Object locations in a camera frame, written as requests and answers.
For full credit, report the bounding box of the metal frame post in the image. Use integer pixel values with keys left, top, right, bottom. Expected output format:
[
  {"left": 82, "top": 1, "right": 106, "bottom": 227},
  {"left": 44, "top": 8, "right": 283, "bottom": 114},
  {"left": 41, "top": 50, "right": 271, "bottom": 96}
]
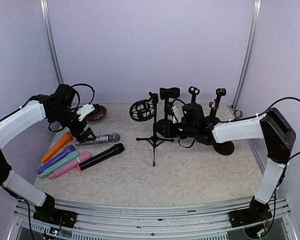
[
  {"left": 39, "top": 0, "right": 65, "bottom": 85},
  {"left": 231, "top": 0, "right": 262, "bottom": 110}
]

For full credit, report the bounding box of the silver rhinestone microphone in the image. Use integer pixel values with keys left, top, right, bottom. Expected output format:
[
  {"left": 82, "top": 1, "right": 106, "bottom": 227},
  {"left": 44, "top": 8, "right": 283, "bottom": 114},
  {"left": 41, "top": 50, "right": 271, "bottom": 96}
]
[{"left": 74, "top": 132, "right": 121, "bottom": 146}]

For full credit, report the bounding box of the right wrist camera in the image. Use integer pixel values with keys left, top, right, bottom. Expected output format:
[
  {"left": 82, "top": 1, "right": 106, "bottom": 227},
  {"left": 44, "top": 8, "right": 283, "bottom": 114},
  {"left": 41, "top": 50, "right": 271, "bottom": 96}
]
[{"left": 167, "top": 103, "right": 182, "bottom": 124}]

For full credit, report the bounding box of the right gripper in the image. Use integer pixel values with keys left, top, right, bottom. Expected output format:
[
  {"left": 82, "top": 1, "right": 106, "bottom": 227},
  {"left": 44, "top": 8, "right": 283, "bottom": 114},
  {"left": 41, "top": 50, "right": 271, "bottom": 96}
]
[{"left": 155, "top": 120, "right": 197, "bottom": 139}]

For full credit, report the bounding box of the orange microphone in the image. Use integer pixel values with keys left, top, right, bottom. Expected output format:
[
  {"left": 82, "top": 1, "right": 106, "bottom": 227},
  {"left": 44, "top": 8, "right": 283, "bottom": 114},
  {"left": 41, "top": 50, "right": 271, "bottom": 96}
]
[{"left": 40, "top": 131, "right": 73, "bottom": 164}]

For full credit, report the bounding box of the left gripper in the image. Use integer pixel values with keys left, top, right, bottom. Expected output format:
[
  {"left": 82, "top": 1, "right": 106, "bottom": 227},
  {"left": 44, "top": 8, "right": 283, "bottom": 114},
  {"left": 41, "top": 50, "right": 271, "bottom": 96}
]
[{"left": 49, "top": 106, "right": 96, "bottom": 143}]

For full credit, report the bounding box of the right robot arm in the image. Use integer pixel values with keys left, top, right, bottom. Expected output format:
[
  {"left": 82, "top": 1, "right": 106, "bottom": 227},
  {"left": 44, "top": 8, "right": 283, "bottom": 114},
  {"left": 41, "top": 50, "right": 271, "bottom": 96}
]
[{"left": 170, "top": 103, "right": 298, "bottom": 222}]

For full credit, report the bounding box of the right metal frame post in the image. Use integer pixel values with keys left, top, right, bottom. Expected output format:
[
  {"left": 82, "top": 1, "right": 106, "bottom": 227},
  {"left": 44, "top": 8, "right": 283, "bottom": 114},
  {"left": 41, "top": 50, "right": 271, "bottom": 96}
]
[{"left": 231, "top": 0, "right": 262, "bottom": 110}]

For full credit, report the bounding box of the black round-base stand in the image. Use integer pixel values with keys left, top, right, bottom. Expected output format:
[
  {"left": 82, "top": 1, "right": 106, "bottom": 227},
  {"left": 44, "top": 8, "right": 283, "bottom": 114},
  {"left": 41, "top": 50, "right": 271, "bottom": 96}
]
[{"left": 214, "top": 88, "right": 227, "bottom": 109}]

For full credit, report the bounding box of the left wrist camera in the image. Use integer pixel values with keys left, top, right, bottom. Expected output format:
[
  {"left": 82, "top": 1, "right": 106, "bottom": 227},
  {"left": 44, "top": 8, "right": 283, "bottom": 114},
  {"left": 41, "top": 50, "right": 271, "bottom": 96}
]
[{"left": 75, "top": 104, "right": 100, "bottom": 122}]

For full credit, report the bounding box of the black tripod mic stand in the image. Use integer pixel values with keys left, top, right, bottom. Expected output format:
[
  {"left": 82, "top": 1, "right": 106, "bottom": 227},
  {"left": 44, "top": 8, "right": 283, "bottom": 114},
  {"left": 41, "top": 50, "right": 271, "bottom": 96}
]
[{"left": 129, "top": 92, "right": 174, "bottom": 167}]

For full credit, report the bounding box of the pink microphone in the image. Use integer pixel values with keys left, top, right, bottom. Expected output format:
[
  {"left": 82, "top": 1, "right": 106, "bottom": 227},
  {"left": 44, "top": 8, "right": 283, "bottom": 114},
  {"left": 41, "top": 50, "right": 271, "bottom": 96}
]
[{"left": 48, "top": 151, "right": 92, "bottom": 179}]

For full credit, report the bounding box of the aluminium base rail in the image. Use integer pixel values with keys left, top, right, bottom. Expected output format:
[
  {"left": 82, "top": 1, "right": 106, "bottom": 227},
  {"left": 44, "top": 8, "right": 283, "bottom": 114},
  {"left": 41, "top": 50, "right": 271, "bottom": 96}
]
[{"left": 7, "top": 194, "right": 300, "bottom": 240}]

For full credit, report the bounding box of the teal microphone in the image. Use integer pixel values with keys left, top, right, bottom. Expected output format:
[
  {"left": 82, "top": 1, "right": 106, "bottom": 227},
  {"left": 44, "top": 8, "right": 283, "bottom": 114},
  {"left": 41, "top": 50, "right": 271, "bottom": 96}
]
[{"left": 38, "top": 150, "right": 79, "bottom": 179}]

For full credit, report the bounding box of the dark red floral plate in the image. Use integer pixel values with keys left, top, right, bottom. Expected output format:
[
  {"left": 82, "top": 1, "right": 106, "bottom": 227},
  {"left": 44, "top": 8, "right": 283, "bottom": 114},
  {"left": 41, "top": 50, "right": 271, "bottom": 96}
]
[{"left": 85, "top": 104, "right": 107, "bottom": 122}]

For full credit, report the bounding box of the black tall microphone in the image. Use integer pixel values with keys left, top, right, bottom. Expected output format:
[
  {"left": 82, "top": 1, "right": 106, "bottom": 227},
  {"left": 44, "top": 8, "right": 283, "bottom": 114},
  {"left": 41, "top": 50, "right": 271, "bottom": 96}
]
[{"left": 77, "top": 143, "right": 125, "bottom": 172}]

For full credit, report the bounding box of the left metal frame post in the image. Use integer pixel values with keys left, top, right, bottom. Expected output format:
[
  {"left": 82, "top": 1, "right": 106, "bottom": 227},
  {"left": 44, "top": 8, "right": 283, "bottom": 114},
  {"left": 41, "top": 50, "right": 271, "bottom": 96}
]
[{"left": 39, "top": 0, "right": 65, "bottom": 85}]

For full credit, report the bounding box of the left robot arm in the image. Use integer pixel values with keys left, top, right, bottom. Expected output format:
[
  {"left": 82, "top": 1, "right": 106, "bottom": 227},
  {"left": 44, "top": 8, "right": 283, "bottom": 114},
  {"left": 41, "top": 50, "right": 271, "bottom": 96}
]
[{"left": 0, "top": 84, "right": 96, "bottom": 223}]

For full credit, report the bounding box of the purple microphone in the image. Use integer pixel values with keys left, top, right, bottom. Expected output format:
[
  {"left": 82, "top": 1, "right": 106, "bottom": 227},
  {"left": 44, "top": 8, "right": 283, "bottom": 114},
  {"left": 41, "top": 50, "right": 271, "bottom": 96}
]
[{"left": 37, "top": 145, "right": 76, "bottom": 174}]

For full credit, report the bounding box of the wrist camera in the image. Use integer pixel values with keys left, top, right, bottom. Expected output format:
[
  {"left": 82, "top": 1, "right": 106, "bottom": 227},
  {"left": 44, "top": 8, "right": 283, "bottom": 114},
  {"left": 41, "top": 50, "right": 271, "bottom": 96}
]
[
  {"left": 167, "top": 103, "right": 182, "bottom": 124},
  {"left": 75, "top": 104, "right": 100, "bottom": 122}
]

